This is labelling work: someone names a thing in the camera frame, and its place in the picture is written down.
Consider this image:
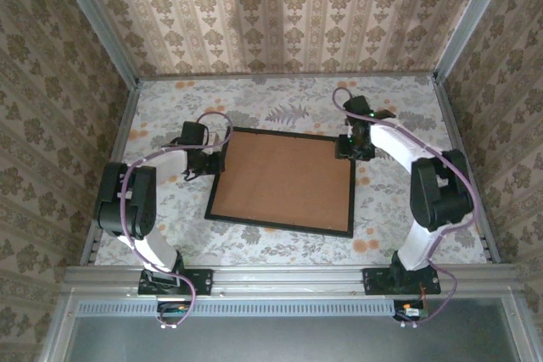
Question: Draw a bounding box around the brown backing board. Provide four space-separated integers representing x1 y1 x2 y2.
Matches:
210 131 352 234

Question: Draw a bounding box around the black picture frame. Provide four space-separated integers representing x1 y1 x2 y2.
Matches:
204 125 357 240

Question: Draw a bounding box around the floral patterned table covering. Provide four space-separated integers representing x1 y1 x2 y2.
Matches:
93 75 489 266

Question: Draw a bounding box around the grey metal panel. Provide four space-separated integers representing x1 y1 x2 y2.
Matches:
63 297 523 362

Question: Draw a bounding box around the aluminium side rail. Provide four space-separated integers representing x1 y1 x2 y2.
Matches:
79 84 142 266
431 75 502 265

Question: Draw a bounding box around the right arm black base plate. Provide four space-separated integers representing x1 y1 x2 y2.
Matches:
362 267 441 296

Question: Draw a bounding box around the aluminium corner post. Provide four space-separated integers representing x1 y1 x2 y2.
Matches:
49 0 140 90
433 0 518 84

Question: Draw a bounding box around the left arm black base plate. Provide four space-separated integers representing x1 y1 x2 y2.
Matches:
137 268 213 297

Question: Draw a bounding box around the long aluminium mounting rail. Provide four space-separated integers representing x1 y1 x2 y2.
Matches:
63 263 519 298

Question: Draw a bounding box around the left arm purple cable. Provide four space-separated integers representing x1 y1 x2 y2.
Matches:
120 111 234 330

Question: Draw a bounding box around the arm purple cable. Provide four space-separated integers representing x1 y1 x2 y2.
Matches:
120 111 234 330
333 86 480 330

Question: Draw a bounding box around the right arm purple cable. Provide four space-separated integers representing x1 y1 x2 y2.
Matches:
333 86 480 330

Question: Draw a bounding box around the grey slotted cable duct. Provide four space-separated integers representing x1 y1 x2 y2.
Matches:
76 298 398 317

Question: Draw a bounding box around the aluminium frame beam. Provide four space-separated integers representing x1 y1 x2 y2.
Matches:
37 289 80 362
502 289 543 362

